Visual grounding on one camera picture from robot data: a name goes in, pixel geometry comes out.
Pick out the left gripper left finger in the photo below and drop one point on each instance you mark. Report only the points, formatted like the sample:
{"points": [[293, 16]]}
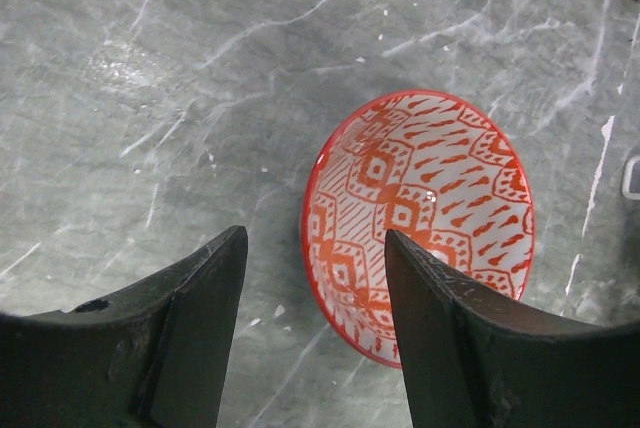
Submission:
{"points": [[153, 354]]}

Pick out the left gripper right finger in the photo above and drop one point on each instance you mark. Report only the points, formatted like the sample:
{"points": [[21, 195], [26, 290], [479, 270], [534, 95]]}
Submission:
{"points": [[472, 357]]}

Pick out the red white patterned bowl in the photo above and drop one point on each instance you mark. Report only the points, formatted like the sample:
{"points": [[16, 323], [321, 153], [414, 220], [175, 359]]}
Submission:
{"points": [[427, 164]]}

